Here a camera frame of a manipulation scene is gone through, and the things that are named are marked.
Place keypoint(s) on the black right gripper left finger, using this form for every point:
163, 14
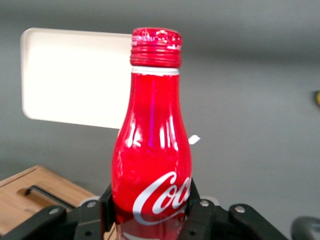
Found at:
85, 220

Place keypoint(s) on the small white paper scrap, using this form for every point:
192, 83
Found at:
194, 139

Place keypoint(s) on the red coke bottle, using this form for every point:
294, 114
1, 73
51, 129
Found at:
152, 140

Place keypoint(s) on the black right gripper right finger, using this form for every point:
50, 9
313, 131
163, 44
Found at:
205, 220

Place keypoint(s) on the yellow rounded sponge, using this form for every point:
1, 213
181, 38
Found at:
317, 98

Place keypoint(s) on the light wooden box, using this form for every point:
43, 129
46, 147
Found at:
15, 207

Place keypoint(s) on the white rectangular tray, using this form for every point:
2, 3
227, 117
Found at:
75, 77

